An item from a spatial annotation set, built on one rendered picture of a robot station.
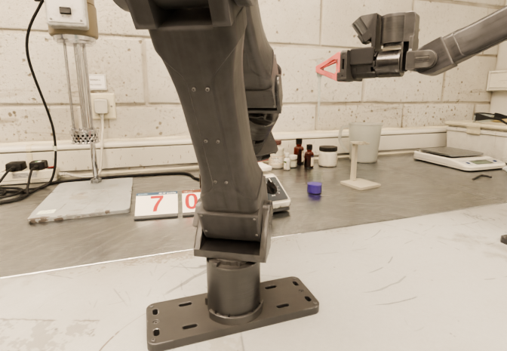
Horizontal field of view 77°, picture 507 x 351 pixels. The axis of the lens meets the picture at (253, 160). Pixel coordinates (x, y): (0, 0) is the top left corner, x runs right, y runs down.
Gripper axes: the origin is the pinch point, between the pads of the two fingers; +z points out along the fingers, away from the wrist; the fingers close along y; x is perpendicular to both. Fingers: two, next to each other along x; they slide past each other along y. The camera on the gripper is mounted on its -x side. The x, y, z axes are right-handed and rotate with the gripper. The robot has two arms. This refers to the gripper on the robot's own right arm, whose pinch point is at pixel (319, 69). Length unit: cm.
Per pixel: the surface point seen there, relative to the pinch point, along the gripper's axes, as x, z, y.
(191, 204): 30.2, 15.4, 30.5
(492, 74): -3, -29, -126
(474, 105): 12, -24, -123
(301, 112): 13, 28, -40
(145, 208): 30, 21, 38
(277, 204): 30.1, -0.6, 19.6
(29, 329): 32, 1, 67
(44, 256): 32, 18, 59
